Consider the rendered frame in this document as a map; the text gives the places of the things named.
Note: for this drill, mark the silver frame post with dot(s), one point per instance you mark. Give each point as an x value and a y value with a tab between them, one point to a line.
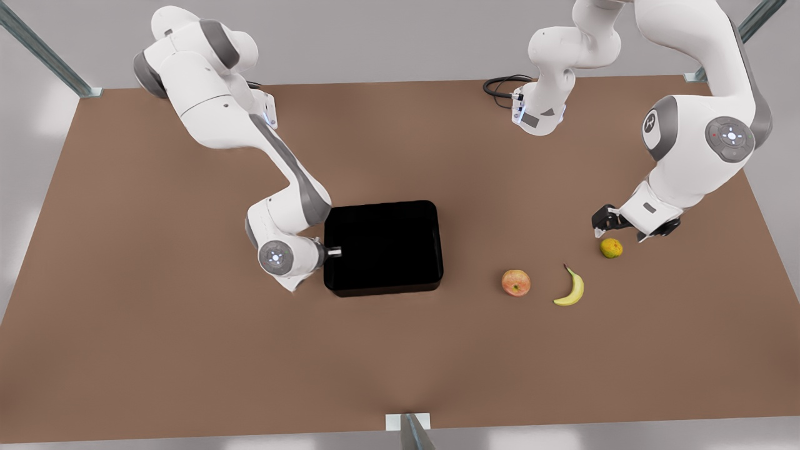
409	431
747	28
44	53

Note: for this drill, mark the red yellow apple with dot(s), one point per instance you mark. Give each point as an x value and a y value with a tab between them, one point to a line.
515	283

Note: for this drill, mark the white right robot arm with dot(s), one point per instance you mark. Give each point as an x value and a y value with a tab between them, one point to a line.
212	106

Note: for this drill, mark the green yellow orange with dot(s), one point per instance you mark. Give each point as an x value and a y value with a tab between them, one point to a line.
611	248

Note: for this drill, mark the black rectangular tray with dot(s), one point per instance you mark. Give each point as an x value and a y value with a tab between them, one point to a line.
382	249

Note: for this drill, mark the yellow banana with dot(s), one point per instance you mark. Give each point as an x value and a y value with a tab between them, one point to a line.
574	294

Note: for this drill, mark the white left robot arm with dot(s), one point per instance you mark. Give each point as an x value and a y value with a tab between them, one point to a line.
700	144

